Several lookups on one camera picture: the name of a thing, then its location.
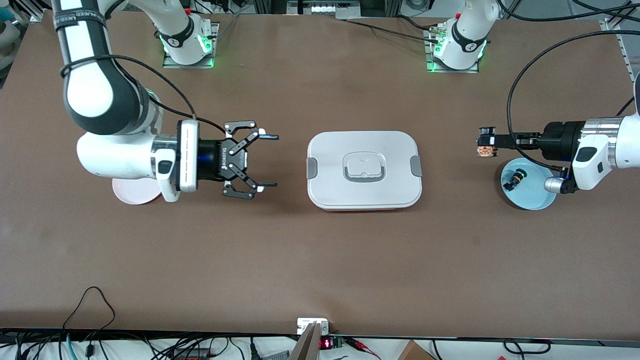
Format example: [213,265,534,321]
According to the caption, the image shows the white lunch box grey clips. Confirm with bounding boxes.
[306,131,423,212]

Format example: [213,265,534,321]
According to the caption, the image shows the brown cardboard box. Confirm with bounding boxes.
[397,340,437,360]

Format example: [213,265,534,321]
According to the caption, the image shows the round light blue plate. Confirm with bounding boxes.
[500,157,558,211]

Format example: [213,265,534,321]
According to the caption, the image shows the round pink plate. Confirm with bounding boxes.
[112,177,164,206]

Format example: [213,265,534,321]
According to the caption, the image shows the grey metal bar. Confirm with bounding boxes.
[287,321,323,360]

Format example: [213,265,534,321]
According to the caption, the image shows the red clip lead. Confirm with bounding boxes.
[345,337,382,360]

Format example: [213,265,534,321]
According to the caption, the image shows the white rounded plastic object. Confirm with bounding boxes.
[0,12,20,71]

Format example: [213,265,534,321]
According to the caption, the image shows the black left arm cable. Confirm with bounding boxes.
[506,30,640,173]

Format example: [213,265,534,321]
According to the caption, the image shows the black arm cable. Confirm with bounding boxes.
[60,54,228,136]
[506,30,640,173]

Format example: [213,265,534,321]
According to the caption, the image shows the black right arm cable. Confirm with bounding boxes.
[60,54,228,136]

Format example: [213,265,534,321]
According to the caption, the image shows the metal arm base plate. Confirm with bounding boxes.
[162,22,220,69]
[425,27,481,74]

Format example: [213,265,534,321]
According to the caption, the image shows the aluminium frame profile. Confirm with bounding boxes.
[599,17,640,83]

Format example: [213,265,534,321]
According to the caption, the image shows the small white bracket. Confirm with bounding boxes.
[297,318,330,336]

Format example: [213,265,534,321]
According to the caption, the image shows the black cable on table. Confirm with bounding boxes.
[342,15,443,43]

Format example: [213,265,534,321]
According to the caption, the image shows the thin black looped cable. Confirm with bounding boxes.
[62,286,117,346]

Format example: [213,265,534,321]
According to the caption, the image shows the black cable loop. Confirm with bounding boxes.
[502,338,552,355]

